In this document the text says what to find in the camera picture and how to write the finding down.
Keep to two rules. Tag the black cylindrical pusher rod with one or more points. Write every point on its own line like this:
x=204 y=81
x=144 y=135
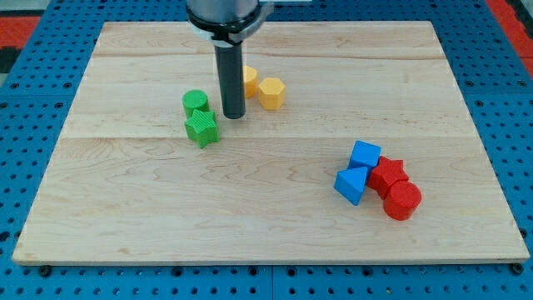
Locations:
x=230 y=75

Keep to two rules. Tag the green star block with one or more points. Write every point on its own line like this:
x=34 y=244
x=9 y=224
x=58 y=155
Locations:
x=202 y=128

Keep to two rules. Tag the red star block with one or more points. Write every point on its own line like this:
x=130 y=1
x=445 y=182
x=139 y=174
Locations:
x=385 y=174

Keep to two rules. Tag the yellow block behind rod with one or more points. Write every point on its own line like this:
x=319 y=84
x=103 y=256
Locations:
x=251 y=81

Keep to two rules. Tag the yellow hexagon block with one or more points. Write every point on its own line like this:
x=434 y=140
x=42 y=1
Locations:
x=272 y=93

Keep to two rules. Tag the green cylinder block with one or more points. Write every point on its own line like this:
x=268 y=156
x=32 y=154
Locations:
x=195 y=100

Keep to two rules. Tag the light wooden board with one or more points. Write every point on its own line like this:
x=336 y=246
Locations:
x=125 y=186

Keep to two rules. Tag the blue cube block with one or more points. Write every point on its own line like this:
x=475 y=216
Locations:
x=364 y=154

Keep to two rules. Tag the blue triangle block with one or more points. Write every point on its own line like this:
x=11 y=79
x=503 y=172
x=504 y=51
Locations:
x=351 y=184

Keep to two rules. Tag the red cylinder block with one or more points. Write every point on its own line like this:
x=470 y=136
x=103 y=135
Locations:
x=402 y=200

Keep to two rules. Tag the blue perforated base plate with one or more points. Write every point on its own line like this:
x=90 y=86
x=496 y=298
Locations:
x=43 y=81

